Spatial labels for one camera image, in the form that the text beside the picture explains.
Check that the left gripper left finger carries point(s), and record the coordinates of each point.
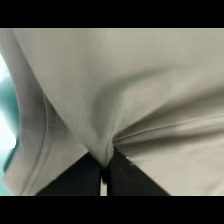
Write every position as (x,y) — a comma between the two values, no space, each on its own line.
(76,180)

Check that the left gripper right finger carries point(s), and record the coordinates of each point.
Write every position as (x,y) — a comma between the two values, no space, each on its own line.
(133,180)

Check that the cream white garment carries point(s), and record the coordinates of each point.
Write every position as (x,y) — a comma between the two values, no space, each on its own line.
(133,83)

